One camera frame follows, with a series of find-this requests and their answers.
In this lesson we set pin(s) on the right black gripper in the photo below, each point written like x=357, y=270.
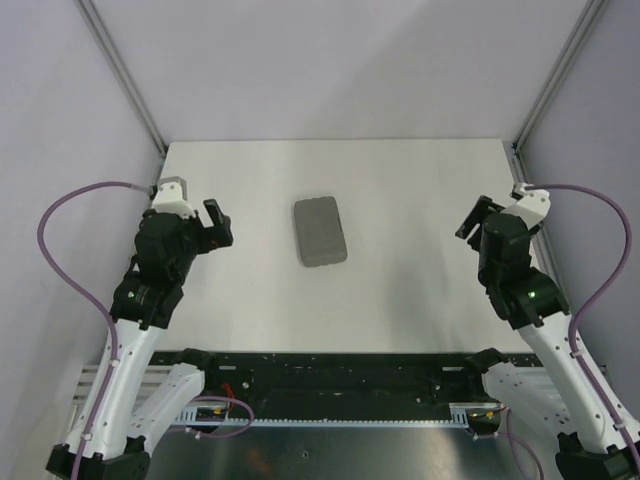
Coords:
x=481, y=205

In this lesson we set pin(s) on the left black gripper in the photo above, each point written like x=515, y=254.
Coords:
x=217, y=235

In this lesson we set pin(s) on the grey plastic tool case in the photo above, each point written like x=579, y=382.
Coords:
x=319, y=232

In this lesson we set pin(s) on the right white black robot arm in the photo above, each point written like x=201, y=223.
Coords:
x=568, y=398

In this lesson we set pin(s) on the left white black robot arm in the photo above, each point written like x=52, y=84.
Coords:
x=114, y=437

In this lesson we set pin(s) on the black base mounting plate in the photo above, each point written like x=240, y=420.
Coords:
x=265, y=379

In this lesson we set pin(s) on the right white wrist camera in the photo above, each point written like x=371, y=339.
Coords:
x=531, y=205

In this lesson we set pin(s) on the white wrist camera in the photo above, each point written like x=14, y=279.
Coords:
x=171, y=197
x=531, y=205

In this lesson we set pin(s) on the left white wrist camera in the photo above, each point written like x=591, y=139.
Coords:
x=171, y=197

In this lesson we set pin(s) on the right aluminium frame post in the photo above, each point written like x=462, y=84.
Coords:
x=575, y=43

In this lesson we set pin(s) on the aluminium frame post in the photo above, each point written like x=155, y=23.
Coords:
x=105, y=43
x=575, y=43

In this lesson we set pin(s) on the left aluminium frame post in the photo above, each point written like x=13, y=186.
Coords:
x=105, y=43

